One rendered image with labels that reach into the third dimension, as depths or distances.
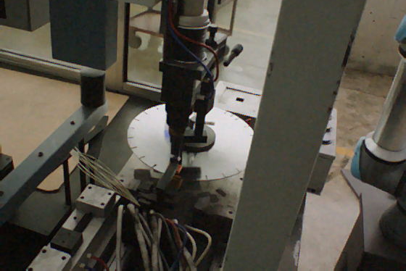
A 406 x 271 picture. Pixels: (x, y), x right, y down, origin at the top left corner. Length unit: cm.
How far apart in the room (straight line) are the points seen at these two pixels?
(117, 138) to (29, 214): 47
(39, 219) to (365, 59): 362
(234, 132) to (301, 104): 89
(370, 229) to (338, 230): 109
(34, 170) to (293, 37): 66
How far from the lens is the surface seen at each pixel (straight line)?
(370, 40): 419
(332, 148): 126
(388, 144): 114
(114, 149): 136
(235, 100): 138
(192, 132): 98
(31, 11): 90
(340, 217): 244
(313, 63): 23
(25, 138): 142
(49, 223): 103
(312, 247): 222
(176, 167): 93
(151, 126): 110
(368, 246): 124
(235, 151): 106
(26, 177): 81
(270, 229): 30
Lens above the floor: 157
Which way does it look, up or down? 32 degrees down
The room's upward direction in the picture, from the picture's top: 8 degrees clockwise
